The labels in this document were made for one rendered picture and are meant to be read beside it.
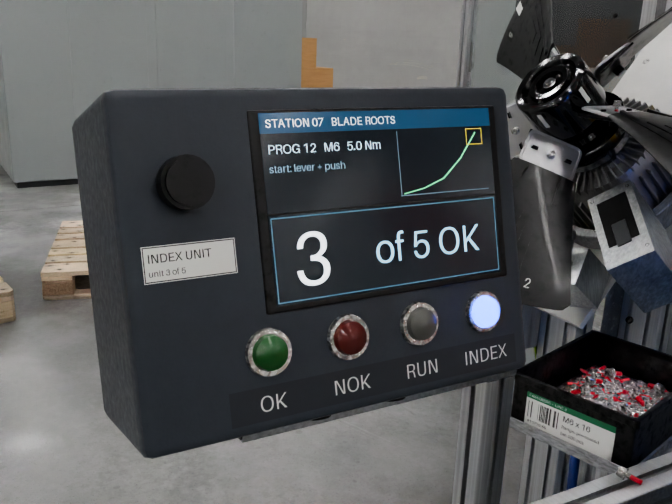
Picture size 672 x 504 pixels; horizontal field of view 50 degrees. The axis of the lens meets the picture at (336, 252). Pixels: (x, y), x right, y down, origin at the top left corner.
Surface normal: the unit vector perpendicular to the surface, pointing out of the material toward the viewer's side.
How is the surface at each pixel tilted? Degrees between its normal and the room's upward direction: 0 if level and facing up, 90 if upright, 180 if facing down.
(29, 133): 90
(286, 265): 75
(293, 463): 0
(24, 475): 1
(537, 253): 47
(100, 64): 90
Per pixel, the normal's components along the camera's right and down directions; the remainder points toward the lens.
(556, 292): -0.07, -0.53
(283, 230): 0.47, 0.01
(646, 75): -0.65, -0.53
